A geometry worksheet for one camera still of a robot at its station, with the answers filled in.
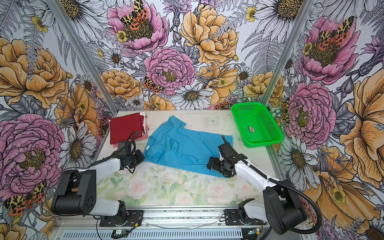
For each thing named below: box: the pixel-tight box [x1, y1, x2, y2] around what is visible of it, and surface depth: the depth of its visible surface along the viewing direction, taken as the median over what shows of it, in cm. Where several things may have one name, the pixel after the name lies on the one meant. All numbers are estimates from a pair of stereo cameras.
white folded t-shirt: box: [139, 111, 147, 136], surface depth 114 cm
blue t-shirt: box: [143, 115, 233, 178], surface depth 101 cm
